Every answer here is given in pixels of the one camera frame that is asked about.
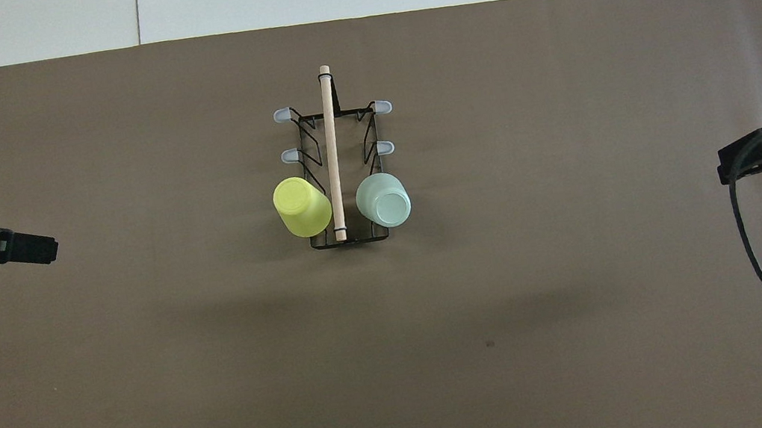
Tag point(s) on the yellow plastic cup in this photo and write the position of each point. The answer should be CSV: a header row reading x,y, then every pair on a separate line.
x,y
301,207

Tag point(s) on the brown table mat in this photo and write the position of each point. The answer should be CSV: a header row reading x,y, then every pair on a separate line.
x,y
225,381

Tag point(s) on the pale green plastic cup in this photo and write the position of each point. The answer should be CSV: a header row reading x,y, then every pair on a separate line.
x,y
383,202

